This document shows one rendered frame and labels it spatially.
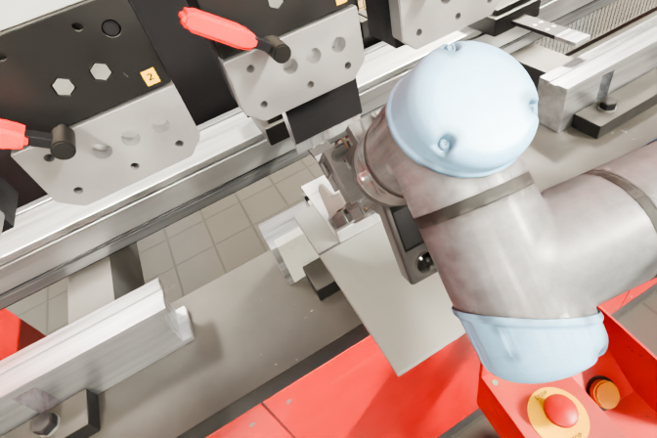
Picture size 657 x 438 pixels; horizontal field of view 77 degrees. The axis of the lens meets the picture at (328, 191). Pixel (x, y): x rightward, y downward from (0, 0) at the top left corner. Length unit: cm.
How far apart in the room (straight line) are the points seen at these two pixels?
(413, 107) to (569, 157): 63
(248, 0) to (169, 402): 52
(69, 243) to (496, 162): 75
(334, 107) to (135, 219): 46
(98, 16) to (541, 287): 37
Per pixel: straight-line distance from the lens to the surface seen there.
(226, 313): 69
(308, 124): 53
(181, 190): 81
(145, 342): 67
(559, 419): 65
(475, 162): 22
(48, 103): 43
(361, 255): 52
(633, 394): 80
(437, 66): 23
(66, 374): 69
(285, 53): 40
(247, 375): 63
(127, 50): 41
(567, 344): 26
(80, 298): 87
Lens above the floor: 142
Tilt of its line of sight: 43 degrees down
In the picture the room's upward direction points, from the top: 17 degrees counter-clockwise
